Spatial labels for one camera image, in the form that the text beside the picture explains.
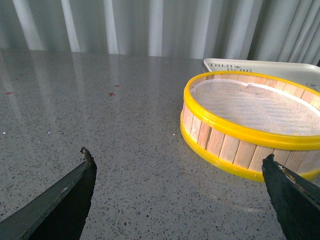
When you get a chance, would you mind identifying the cream rectangular serving tray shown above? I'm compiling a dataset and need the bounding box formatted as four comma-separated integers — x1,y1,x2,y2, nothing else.
203,58,320,92

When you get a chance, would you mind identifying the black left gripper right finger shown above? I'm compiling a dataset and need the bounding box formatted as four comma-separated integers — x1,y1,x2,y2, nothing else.
262,154,320,240

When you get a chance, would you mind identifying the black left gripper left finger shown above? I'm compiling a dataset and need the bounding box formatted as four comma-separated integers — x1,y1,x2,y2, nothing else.
0,147,97,240

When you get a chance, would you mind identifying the grey pleated curtain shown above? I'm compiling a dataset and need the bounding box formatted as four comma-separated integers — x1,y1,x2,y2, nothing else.
0,0,320,65

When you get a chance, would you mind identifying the white steamer liner cloth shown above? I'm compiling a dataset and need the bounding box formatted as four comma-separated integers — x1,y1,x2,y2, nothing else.
190,79,320,136

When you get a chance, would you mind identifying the yellow rimmed wooden steamer basket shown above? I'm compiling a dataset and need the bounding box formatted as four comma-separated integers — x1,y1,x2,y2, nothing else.
180,71,320,182

